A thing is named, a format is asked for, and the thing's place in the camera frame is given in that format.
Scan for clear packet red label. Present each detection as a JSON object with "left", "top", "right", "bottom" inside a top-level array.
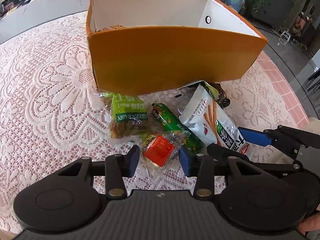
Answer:
[{"left": 140, "top": 131, "right": 190, "bottom": 184}]

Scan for white stick biscuit bag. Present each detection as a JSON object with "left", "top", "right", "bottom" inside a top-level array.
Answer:
[{"left": 179, "top": 80, "right": 252, "bottom": 155}]

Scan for green raisin packet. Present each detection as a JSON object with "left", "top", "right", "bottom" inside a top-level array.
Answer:
[{"left": 93, "top": 89, "right": 151, "bottom": 144}]

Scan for snacks inside box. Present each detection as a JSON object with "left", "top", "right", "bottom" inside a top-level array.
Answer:
[{"left": 97, "top": 24, "right": 126, "bottom": 32}]

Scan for person's right hand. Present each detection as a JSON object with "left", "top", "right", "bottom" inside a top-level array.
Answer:
[{"left": 297, "top": 212, "right": 320, "bottom": 235}]

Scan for dark snack packet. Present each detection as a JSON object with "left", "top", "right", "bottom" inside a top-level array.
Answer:
[{"left": 210, "top": 83, "right": 231, "bottom": 109}]

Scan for green tube snack packet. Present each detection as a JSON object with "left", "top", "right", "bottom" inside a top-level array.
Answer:
[{"left": 152, "top": 103, "right": 203, "bottom": 154}]

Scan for pink lace tablecloth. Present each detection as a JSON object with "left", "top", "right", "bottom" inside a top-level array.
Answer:
[{"left": 1, "top": 12, "right": 309, "bottom": 233}]

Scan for small white step stool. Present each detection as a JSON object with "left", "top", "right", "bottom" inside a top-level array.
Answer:
[{"left": 278, "top": 29, "right": 291, "bottom": 45}]

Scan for orange cardboard box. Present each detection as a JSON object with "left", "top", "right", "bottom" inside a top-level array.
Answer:
[{"left": 86, "top": 0, "right": 267, "bottom": 95}]

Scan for dark grey cabinet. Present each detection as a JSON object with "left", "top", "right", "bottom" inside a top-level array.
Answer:
[{"left": 249, "top": 0, "right": 295, "bottom": 29}]

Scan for blue water jug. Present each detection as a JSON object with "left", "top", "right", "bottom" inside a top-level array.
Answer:
[{"left": 225, "top": 0, "right": 245, "bottom": 12}]

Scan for long white tv console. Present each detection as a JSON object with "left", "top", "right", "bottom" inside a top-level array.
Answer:
[{"left": 1, "top": 0, "right": 89, "bottom": 43}]

